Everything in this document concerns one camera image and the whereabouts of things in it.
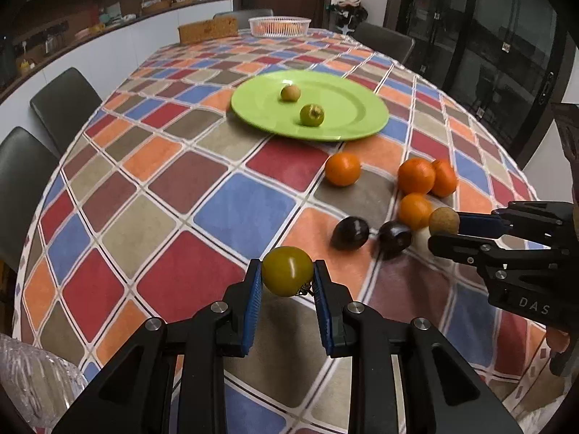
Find green plate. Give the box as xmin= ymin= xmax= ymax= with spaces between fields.
xmin=231 ymin=70 xmax=390 ymax=142

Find white plastic basket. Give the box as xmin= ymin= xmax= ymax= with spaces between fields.
xmin=248 ymin=16 xmax=312 ymax=39

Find person's right hand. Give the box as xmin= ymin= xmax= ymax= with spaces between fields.
xmin=545 ymin=328 xmax=571 ymax=354

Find dark clothes on rack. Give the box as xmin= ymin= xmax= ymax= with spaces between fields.
xmin=326 ymin=0 xmax=370 ymax=35

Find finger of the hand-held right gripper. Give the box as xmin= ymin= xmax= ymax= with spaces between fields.
xmin=455 ymin=200 xmax=579 ymax=241
xmin=427 ymin=234 xmax=550 ymax=281

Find white base cabinet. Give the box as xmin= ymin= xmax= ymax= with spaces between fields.
xmin=0 ymin=0 xmax=234 ymax=105

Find wicker box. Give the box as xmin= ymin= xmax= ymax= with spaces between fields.
xmin=178 ymin=16 xmax=239 ymax=46

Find orange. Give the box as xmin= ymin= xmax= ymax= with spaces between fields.
xmin=432 ymin=159 xmax=459 ymax=198
xmin=398 ymin=192 xmax=434 ymax=230
xmin=397 ymin=157 xmax=437 ymax=195
xmin=325 ymin=152 xmax=362 ymax=187

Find green tomato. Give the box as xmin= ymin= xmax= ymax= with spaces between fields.
xmin=300 ymin=103 xmax=325 ymax=127
xmin=261 ymin=246 xmax=314 ymax=298

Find dark dining chair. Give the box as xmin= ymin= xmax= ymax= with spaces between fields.
xmin=352 ymin=22 xmax=416 ymax=69
xmin=29 ymin=67 xmax=104 ymax=157
xmin=212 ymin=8 xmax=275 ymax=21
xmin=0 ymin=127 xmax=60 ymax=274

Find glass sliding door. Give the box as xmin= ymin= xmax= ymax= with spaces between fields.
xmin=384 ymin=0 xmax=571 ymax=170

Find dark plum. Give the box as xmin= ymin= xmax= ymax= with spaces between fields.
xmin=377 ymin=220 xmax=413 ymax=260
xmin=331 ymin=216 xmax=371 ymax=251

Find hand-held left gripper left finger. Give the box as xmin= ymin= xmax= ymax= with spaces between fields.
xmin=52 ymin=260 xmax=263 ymax=434

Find heap of small oranges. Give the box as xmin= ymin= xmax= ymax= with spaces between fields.
xmin=255 ymin=19 xmax=305 ymax=37

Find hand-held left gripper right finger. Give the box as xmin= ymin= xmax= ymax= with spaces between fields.
xmin=313 ymin=261 xmax=521 ymax=434

